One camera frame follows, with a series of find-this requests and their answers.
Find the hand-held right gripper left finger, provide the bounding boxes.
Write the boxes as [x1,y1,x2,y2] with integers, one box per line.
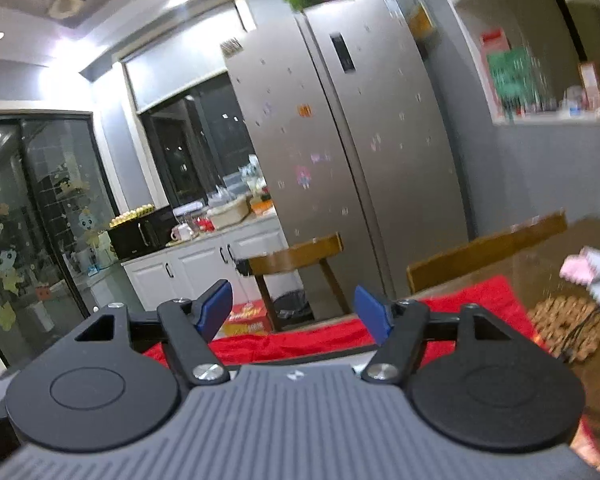
[74,280,232,388]

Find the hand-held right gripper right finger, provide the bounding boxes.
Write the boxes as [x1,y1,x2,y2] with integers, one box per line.
[354,285,512,385]

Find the orange cardboard box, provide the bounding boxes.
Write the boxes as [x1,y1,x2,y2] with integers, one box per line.
[219,302,272,339]

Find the white kitchen cabinet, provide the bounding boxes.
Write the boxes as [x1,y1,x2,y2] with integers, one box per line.
[121,214,289,312]

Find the red teddy bear blanket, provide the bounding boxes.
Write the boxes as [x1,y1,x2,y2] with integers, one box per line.
[141,275,548,367]

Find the black trash bin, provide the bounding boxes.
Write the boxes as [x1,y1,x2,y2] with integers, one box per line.
[272,290,315,332]

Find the wooden chair with dark cloth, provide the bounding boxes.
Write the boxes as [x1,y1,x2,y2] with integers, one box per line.
[234,232,352,332]

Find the cream plastic basin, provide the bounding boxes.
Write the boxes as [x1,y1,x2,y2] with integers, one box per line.
[207,195,251,229]

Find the black microwave oven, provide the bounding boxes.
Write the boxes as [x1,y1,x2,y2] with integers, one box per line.
[108,204,179,261]

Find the yellow items on microwave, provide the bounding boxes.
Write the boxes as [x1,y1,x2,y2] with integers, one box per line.
[109,203,156,229]

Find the silver refrigerator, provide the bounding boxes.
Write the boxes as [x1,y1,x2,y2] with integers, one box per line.
[223,0,472,307]

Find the woven round placemat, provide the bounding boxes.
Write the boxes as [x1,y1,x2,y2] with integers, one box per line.
[526,295,600,364]

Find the glass door with stickers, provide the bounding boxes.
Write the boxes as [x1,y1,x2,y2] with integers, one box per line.
[0,110,123,368]

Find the pink cloth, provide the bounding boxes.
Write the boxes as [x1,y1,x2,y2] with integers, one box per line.
[559,245,600,284]

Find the black cable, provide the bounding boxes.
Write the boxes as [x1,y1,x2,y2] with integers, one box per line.
[561,304,600,362]

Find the green wall poster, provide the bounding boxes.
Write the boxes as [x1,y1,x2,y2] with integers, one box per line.
[486,47,537,112]

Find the red wall poster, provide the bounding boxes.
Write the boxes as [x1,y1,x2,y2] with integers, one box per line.
[480,29,512,54]

